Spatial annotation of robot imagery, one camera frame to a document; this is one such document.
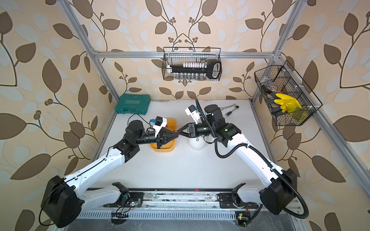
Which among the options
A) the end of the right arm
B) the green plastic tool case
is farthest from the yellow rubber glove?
the green plastic tool case

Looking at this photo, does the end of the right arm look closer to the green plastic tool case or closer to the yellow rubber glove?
the yellow rubber glove

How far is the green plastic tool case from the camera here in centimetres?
111
